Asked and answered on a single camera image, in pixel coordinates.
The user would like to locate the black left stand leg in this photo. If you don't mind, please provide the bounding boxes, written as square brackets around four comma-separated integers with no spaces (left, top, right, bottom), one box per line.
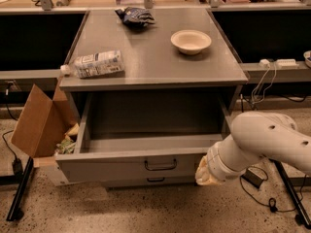
[6,157,33,221]

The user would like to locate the white bowl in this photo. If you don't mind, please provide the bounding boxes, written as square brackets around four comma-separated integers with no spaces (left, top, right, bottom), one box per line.
[171,30,212,55]

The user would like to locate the black power adapter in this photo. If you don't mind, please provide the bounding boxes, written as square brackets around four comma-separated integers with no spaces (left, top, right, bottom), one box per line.
[12,158,23,176]
[242,169,263,188]

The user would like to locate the brown cardboard box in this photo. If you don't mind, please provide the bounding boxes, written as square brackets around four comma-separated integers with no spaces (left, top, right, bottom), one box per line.
[10,78,81,186]

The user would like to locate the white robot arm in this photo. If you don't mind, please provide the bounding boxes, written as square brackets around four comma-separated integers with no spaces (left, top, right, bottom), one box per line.
[195,111,311,185]

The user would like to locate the grey drawer cabinet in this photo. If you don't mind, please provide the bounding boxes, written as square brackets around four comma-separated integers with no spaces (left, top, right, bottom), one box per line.
[58,7,250,189]

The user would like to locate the grey top drawer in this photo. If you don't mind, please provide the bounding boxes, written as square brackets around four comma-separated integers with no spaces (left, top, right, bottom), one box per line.
[56,89,228,183]

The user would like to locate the white power strip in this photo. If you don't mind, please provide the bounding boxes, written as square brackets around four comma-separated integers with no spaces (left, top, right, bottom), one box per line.
[259,59,298,69]

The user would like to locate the black right stand leg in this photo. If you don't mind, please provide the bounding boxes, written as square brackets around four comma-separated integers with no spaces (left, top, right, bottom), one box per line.
[273,161,311,230]

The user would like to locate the black power adapter left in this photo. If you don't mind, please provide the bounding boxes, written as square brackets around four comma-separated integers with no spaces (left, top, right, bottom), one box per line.
[12,158,23,176]

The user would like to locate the black power adapter right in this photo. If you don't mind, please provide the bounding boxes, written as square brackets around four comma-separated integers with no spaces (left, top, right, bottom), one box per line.
[242,169,263,188]

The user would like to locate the white milk carton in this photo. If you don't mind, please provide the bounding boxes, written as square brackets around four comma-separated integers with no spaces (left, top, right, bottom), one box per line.
[60,50,124,79]

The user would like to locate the green snack packet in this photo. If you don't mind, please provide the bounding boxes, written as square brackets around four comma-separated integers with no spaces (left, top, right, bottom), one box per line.
[55,139,76,154]

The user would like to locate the blue chip bag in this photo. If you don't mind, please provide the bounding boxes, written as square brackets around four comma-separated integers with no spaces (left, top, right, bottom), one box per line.
[115,7,156,28]

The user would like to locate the black stand leg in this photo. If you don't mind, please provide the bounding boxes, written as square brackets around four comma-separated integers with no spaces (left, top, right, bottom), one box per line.
[6,157,33,221]
[273,161,311,230]

